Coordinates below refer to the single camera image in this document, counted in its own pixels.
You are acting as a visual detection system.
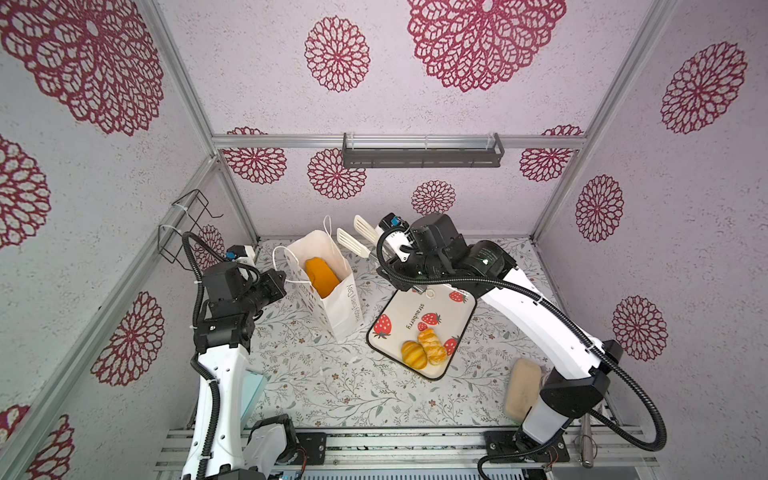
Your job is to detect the white paper bag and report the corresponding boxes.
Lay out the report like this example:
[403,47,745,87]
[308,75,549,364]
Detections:
[271,216,362,342]

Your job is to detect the metal tongs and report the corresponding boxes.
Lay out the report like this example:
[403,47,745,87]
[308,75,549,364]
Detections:
[336,215,379,259]

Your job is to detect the twisted bread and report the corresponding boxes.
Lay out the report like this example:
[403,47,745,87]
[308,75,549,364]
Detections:
[418,329,448,365]

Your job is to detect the yellow bun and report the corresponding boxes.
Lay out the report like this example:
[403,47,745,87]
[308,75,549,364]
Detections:
[401,341,428,370]

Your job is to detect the long braided orange bread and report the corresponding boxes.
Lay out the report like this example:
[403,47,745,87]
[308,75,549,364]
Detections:
[304,257,341,299]

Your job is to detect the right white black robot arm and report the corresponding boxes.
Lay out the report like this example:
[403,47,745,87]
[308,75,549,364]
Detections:
[376,213,668,466]

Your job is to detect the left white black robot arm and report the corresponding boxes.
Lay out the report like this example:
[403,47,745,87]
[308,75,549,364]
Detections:
[181,231,291,479]

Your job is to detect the white tray black rim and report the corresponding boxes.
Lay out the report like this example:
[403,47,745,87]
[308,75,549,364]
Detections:
[367,285,477,381]

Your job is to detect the light green box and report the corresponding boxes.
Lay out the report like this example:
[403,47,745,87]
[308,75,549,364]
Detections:
[240,369,268,429]

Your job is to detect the beige sponge block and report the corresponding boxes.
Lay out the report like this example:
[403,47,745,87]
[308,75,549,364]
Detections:
[504,358,544,422]

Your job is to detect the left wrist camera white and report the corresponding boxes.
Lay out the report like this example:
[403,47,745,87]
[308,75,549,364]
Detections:
[226,245,257,267]

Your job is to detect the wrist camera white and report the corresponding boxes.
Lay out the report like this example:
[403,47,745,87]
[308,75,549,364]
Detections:
[375,213,413,262]
[226,245,257,267]

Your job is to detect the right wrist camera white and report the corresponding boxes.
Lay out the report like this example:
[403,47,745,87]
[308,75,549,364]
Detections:
[375,213,413,262]

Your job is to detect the black wire wall rack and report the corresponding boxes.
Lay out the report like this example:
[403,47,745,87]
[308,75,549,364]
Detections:
[155,189,225,271]

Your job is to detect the black wall shelf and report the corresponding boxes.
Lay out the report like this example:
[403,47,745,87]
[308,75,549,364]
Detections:
[341,134,506,169]

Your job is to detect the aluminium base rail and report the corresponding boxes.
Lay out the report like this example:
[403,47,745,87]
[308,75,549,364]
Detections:
[155,425,659,470]

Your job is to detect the metal handled tool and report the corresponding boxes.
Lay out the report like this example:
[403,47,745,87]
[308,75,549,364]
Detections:
[577,414,597,469]

